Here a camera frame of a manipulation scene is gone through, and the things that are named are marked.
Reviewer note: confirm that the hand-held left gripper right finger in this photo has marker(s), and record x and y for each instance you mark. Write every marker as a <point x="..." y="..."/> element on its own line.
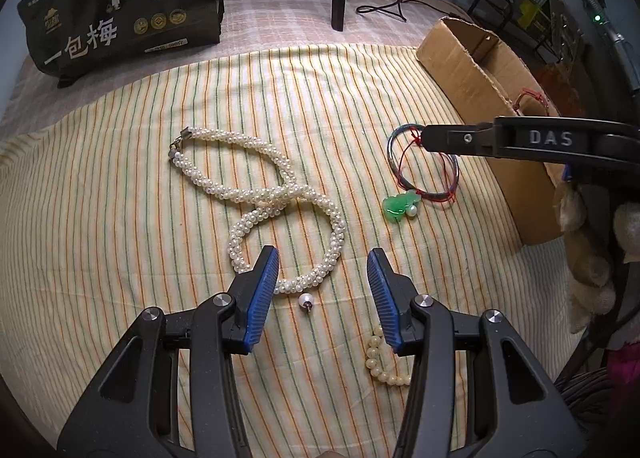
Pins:
<point x="385" y="308"/>

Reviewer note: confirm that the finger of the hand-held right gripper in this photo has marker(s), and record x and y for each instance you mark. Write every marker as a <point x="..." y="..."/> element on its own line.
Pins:
<point x="450" y="139"/>

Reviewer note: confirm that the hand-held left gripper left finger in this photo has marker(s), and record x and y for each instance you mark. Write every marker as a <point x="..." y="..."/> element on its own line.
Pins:
<point x="260" y="298"/>

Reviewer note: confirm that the single white pearl stud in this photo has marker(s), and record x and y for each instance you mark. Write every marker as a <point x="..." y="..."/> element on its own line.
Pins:
<point x="305" y="300"/>

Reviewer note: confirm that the cardboard box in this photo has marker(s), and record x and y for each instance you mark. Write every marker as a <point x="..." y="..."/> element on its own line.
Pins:
<point x="475" y="83"/>

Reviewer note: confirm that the grey device with green light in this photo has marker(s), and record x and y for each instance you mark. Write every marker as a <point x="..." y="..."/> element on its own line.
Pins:
<point x="600" y="33"/>

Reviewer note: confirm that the yellow box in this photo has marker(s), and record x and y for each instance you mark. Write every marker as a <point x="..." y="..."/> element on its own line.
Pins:
<point x="526" y="12"/>

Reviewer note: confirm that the yellow striped sheet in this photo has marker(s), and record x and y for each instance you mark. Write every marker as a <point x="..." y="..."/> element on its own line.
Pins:
<point x="125" y="218"/>

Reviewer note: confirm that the beige checkered blanket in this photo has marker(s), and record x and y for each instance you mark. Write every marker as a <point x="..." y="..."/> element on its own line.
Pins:
<point x="280" y="18"/>

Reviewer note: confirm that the dark ribbed bundle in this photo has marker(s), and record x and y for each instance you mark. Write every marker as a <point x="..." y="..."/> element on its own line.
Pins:
<point x="590" y="398"/>

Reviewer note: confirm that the pink cloth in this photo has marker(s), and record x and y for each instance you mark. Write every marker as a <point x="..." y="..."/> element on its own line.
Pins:
<point x="625" y="363"/>

